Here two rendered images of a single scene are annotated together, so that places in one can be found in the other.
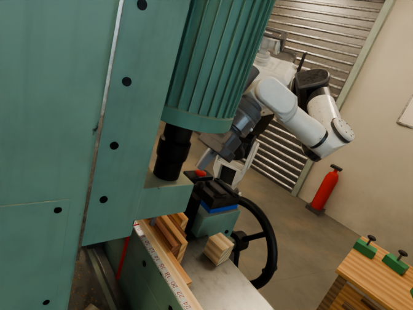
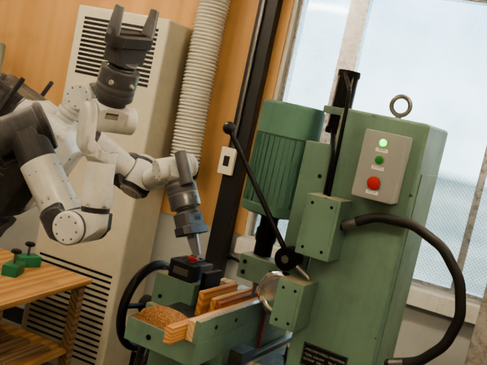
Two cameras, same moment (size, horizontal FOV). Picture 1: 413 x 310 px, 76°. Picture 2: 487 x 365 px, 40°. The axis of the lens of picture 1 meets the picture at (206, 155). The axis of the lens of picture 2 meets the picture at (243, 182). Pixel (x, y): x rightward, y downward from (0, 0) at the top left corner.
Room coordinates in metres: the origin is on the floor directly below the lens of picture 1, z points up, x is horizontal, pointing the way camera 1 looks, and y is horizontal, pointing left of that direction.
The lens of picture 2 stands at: (1.12, 1.79, 1.46)
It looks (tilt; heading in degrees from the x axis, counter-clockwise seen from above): 6 degrees down; 252
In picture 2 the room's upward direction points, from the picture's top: 12 degrees clockwise
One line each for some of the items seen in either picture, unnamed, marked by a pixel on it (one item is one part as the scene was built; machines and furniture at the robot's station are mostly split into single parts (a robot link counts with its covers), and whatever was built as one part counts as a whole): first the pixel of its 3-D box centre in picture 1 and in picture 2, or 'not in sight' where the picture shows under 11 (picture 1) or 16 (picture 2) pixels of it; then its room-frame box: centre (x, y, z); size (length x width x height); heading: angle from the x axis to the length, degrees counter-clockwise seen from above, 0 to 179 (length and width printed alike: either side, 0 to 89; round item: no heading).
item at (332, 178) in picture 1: (326, 189); not in sight; (2.92, -1.45, 0.30); 0.19 x 0.18 x 0.60; 141
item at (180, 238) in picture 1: (155, 218); (232, 302); (0.52, 0.07, 0.93); 0.24 x 0.01 x 0.06; 44
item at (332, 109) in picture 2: not in sight; (344, 103); (0.36, 0.16, 1.53); 0.08 x 0.08 x 0.17; 44
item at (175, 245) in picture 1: (147, 219); (238, 305); (0.51, 0.08, 0.93); 0.23 x 0.02 x 0.05; 44
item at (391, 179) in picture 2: not in sight; (382, 166); (0.34, 0.39, 1.40); 0.10 x 0.06 x 0.16; 134
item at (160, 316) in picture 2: not in sight; (165, 314); (0.73, 0.21, 0.92); 0.14 x 0.09 x 0.04; 134
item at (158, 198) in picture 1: (150, 194); (264, 272); (0.45, 0.08, 1.03); 0.14 x 0.07 x 0.09; 134
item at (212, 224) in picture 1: (203, 211); (185, 290); (0.63, -0.04, 0.91); 0.15 x 0.14 x 0.09; 44
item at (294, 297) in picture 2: not in sight; (293, 302); (0.45, 0.31, 1.02); 0.09 x 0.07 x 0.12; 44
